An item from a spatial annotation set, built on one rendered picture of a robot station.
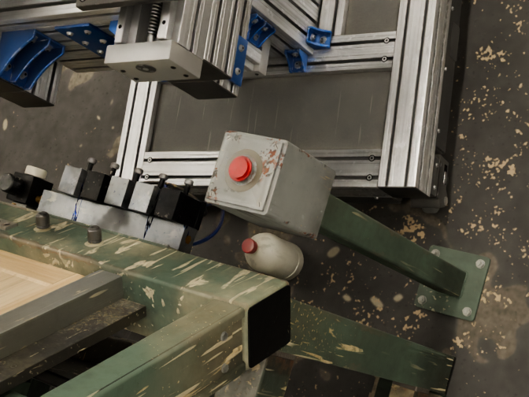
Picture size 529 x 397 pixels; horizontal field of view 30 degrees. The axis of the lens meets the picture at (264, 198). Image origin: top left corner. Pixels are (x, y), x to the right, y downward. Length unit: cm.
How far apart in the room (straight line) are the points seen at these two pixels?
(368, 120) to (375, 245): 48
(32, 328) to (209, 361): 27
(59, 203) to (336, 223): 58
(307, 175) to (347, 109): 78
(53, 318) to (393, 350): 73
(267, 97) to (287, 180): 94
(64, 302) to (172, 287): 17
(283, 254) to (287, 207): 89
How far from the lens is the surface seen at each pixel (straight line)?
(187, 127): 253
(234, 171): 150
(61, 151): 308
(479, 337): 228
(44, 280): 169
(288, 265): 243
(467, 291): 230
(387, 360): 197
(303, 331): 165
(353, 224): 177
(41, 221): 182
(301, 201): 155
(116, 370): 132
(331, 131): 231
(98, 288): 160
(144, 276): 160
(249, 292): 153
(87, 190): 191
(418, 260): 205
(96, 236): 173
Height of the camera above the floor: 215
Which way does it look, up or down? 56 degrees down
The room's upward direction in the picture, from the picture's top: 63 degrees counter-clockwise
